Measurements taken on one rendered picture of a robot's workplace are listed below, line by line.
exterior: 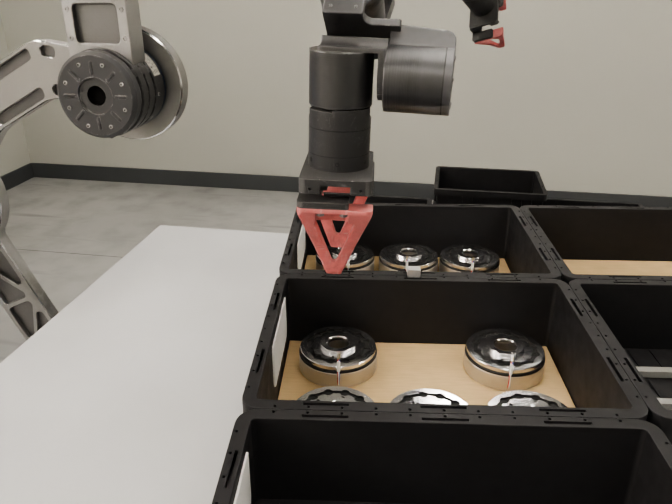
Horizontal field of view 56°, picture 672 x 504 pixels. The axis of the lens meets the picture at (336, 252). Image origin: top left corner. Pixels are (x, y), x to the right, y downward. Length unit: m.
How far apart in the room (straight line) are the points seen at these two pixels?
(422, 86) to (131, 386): 0.74
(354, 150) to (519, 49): 3.31
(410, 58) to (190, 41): 3.62
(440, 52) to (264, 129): 3.55
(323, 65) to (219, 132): 3.63
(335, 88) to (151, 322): 0.81
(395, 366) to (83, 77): 0.67
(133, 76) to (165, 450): 0.58
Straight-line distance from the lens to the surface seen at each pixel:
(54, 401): 1.12
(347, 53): 0.55
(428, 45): 0.57
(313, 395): 0.77
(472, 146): 3.94
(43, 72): 1.31
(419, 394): 0.78
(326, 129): 0.57
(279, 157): 4.10
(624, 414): 0.69
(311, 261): 1.17
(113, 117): 1.12
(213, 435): 0.98
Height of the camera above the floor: 1.32
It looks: 24 degrees down
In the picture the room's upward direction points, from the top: straight up
